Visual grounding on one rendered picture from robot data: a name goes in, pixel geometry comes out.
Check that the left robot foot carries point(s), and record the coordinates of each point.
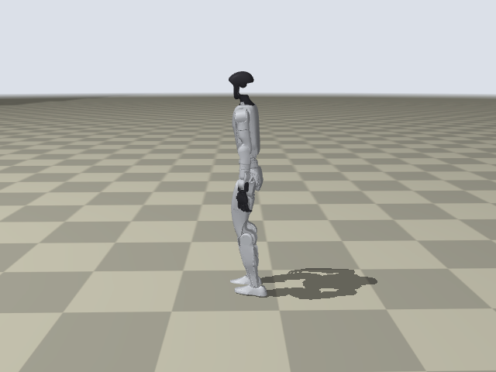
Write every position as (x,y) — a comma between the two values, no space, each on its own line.
(248,290)

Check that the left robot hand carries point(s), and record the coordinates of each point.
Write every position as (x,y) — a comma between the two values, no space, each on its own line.
(243,199)

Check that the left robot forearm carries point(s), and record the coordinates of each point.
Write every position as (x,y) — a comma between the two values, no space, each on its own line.
(244,166)

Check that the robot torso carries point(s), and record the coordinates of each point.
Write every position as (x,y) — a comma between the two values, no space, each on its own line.
(255,170)

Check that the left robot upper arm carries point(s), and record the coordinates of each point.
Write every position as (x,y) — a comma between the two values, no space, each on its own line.
(242,120)

